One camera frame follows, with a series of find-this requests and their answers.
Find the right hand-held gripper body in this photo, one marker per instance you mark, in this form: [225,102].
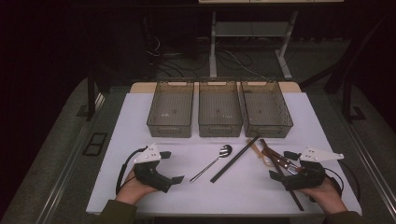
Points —
[308,177]

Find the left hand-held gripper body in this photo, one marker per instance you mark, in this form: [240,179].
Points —
[149,174]

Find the dark brown chopstick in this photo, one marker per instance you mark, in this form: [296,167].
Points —
[297,200]
[268,152]

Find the translucent brown plastic bin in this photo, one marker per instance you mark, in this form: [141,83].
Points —
[171,109]
[264,109]
[219,109]

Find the slotted metal spoon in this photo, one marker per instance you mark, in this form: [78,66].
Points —
[224,151]

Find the person's left hand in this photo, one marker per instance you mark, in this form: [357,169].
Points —
[132,191]

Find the person's right hand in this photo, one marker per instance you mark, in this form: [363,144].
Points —
[328,197]

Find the white table mat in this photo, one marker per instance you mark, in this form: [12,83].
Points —
[174,199]

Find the black metal stand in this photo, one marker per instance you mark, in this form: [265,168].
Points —
[91,96]
[347,99]

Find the metal floor rail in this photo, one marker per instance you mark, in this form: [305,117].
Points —
[378,180]
[77,149]

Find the white metal desk frame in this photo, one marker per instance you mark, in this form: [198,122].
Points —
[213,46]

